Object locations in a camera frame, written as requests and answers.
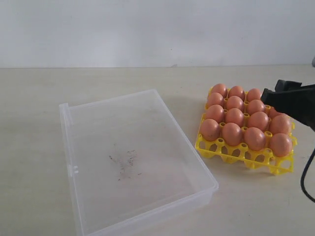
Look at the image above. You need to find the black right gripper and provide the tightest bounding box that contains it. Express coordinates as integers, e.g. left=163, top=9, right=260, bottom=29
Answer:
left=261, top=79, right=315, bottom=130

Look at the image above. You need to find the yellow plastic egg tray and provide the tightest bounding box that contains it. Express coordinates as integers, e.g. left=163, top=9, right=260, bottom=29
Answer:
left=195, top=88, right=297, bottom=175

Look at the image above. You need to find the clear plastic tray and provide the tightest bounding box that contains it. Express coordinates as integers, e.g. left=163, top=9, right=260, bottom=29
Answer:
left=59, top=89, right=219, bottom=236

